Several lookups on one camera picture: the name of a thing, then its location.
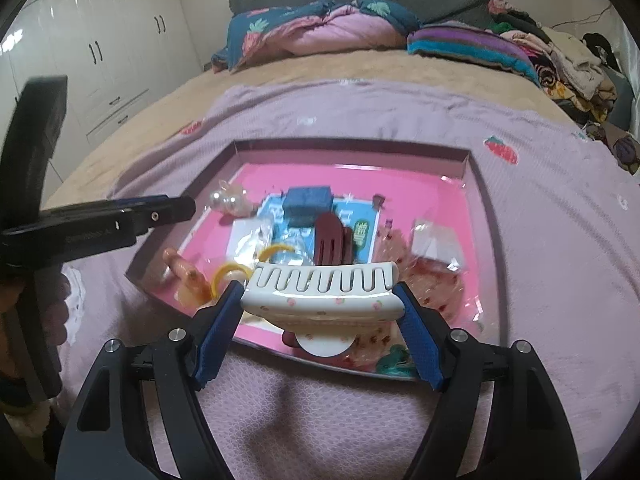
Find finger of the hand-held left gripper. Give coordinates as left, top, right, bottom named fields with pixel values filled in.
left=10, top=212, right=138, bottom=267
left=42, top=195, right=197, bottom=235

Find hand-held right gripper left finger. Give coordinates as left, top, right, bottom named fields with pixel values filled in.
left=52, top=280, right=246, bottom=480

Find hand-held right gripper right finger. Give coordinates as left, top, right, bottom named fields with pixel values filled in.
left=392, top=282, right=588, bottom=480

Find red ball earrings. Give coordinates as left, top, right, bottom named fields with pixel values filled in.
left=411, top=218, right=468, bottom=273

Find white strawberry hair claw clip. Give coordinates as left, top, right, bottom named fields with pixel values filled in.
left=240, top=261, right=405, bottom=336

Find blue jewelry box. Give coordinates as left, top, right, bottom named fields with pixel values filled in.
left=283, top=186, right=335, bottom=228

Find grey shallow cardboard tray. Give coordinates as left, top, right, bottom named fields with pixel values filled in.
left=125, top=139, right=511, bottom=386

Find person's left hand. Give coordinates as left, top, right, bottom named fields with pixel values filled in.
left=36, top=272, right=72, bottom=350

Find pink lace hair bow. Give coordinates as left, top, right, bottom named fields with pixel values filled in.
left=375, top=225, right=466, bottom=326

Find peach hair clip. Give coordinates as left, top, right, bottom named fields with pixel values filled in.
left=162, top=247, right=213, bottom=311

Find yellow hoop earring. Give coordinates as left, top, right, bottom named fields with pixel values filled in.
left=256, top=244, right=297, bottom=262
left=209, top=261, right=253, bottom=297

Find clear pearl hair clip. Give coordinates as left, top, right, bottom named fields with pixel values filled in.
left=207, top=180, right=251, bottom=215

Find white earring card in bag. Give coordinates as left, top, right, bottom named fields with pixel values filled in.
left=227, top=217, right=276, bottom=261

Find clear plastic bag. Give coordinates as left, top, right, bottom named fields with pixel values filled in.
left=210, top=230, right=316, bottom=296

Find beige bed sheet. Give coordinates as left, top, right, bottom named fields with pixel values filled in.
left=42, top=47, right=556, bottom=211

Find white wardrobe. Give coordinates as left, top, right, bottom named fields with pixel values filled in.
left=0, top=0, right=211, bottom=196

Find maroon hair clip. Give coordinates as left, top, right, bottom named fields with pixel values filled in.
left=312, top=211, right=357, bottom=267

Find floral quilt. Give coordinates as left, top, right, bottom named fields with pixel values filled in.
left=210, top=0, right=423, bottom=73

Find dark purple floral cloth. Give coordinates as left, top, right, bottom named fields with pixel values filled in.
left=582, top=122, right=640, bottom=176

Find striped pillow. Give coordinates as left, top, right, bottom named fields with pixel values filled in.
left=406, top=25, right=541, bottom=86

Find grey blue cushion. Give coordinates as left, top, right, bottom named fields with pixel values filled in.
left=602, top=67, right=638, bottom=133

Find pile of clothes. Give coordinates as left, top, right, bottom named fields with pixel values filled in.
left=487, top=0, right=631, bottom=126

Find cream curtain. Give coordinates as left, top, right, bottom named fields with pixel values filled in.
left=617, top=15, right=640, bottom=106

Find black cable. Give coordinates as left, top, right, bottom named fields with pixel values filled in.
left=542, top=2, right=613, bottom=28

